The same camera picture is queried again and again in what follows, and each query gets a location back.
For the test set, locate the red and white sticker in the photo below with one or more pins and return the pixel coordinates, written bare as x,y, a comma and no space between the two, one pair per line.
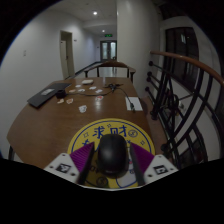
99,98

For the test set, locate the white paper sheet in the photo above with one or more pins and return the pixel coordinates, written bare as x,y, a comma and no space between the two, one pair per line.
136,101

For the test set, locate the black railing with wooden handrail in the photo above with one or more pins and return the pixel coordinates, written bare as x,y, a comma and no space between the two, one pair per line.
186,60

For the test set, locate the green exit sign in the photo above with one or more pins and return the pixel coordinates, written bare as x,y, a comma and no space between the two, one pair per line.
108,35

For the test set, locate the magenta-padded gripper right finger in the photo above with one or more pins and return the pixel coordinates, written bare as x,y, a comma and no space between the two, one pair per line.
151,165

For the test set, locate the white cutout sticker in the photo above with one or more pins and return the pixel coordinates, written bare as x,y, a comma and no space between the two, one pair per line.
82,108

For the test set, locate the black computer mouse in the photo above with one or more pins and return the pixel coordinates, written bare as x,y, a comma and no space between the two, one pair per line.
112,155

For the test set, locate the wooden chair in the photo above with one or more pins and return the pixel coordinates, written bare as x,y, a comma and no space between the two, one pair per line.
110,64

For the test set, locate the small black box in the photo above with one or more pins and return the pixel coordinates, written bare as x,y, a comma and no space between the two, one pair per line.
60,94

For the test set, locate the beige cutout sticker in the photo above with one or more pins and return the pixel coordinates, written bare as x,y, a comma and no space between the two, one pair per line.
60,101

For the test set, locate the open side doorway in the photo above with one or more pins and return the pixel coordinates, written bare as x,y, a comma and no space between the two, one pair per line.
66,55

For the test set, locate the black rectangular desk mat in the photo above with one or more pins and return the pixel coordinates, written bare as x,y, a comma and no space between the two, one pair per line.
46,95

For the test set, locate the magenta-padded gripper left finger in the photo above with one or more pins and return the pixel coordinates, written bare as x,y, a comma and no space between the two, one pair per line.
71,165

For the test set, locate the orange and white sticker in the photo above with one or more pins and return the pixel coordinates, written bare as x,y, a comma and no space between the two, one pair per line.
69,100

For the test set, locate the round ceiling light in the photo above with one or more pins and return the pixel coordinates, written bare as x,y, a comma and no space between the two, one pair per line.
95,13

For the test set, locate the dark window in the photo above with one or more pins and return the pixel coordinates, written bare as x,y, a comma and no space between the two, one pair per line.
181,53

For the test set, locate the white flat packet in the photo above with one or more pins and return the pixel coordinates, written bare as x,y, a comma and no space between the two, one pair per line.
87,81

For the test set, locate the glass double door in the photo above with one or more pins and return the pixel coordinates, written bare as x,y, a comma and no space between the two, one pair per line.
108,51

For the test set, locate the round yellow mouse pad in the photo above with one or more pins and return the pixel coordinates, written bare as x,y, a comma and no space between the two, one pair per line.
83,133

